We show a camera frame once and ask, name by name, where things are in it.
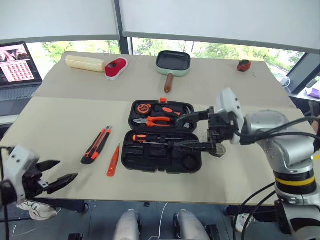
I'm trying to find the grey round disc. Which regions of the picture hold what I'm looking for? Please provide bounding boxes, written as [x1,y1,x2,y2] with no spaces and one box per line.
[209,142,227,159]

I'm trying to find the dark window frame post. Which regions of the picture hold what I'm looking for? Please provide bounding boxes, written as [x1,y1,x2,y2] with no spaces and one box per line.
[112,0,134,55]

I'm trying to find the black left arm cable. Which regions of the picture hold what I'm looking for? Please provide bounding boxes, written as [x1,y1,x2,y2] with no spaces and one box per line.
[0,146,13,240]

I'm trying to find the orange black utility knife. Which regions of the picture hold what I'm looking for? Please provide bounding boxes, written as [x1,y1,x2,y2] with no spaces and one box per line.
[80,126,113,166]

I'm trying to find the cream cylindrical roll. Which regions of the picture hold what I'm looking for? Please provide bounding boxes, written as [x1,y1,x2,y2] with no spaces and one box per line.
[65,55,107,73]

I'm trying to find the green pan with brown handle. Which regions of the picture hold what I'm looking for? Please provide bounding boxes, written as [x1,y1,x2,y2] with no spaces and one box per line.
[155,50,192,94]

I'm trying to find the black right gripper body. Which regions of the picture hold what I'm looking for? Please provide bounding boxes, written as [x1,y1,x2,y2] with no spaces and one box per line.
[206,106,238,152]

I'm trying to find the purple paper item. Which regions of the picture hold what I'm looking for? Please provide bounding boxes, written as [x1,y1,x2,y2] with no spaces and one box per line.
[305,86,320,99]

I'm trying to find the black table foot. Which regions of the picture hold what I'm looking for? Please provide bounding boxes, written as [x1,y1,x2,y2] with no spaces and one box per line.
[33,198,90,214]
[223,204,279,224]

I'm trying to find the white floor cable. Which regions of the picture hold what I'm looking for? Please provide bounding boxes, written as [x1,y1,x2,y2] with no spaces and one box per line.
[151,201,169,240]

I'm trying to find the white shoe with red print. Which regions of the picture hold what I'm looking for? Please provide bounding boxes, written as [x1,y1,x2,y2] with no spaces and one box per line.
[15,199,59,221]

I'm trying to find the stubby orange black screwdriver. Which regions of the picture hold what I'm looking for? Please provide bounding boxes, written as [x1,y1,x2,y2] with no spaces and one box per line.
[153,104,183,117]

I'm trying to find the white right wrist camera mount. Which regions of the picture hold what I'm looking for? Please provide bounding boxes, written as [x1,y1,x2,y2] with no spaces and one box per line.
[215,87,246,146]

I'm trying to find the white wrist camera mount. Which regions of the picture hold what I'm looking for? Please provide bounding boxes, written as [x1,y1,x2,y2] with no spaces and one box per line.
[215,87,246,146]
[3,145,41,199]

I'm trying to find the orange handled pliers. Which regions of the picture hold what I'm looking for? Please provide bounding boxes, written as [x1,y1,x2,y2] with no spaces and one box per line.
[132,115,174,128]

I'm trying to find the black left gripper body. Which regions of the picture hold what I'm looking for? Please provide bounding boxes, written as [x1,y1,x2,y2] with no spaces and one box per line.
[21,163,50,201]

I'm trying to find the black plastic tool case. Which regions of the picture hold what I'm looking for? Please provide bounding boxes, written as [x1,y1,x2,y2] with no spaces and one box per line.
[121,97,203,175]

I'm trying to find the white charger with cable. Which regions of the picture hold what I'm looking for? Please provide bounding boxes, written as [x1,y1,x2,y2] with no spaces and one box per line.
[280,75,292,88]

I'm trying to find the red white oval gadget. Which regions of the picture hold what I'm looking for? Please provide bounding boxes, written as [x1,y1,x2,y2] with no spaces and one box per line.
[104,57,129,82]

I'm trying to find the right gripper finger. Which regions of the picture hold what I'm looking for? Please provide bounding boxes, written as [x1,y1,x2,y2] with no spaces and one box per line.
[172,140,214,154]
[175,107,211,127]

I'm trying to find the white roller blind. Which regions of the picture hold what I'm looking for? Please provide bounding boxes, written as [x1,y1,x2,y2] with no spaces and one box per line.
[118,0,320,55]
[0,0,121,45]

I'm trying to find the orange voltage tester pen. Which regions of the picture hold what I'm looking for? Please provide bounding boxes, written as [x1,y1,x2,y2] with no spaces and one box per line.
[106,141,122,178]

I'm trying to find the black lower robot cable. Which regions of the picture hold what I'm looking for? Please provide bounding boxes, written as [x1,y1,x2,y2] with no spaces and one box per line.
[234,181,278,236]

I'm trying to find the orange black tape measure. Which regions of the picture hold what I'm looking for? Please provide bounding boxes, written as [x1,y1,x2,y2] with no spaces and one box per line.
[136,103,152,115]

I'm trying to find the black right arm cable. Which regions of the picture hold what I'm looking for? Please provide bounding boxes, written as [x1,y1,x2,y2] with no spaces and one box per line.
[233,116,320,151]

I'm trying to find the long orange black screwdriver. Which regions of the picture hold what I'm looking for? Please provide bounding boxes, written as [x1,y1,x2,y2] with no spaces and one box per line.
[132,133,185,144]

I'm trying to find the small red black object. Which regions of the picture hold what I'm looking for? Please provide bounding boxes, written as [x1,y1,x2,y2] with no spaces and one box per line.
[237,59,252,73]

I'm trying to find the white sneaker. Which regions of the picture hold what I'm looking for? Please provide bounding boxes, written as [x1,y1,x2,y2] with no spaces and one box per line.
[234,213,256,234]

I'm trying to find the grey rounded robot leg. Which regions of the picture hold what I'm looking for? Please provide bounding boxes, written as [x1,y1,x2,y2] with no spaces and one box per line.
[113,208,141,240]
[173,209,211,240]

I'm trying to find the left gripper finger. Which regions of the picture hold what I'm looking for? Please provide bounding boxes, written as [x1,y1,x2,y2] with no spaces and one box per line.
[36,159,62,176]
[45,172,79,195]

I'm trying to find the open laptop computer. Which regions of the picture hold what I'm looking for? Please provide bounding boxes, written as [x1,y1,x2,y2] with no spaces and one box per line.
[0,41,44,118]

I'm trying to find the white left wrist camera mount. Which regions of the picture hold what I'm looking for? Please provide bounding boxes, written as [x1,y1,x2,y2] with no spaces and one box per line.
[3,145,41,199]

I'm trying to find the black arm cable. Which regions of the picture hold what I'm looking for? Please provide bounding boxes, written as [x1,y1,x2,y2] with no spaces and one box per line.
[0,146,13,240]
[233,116,320,151]

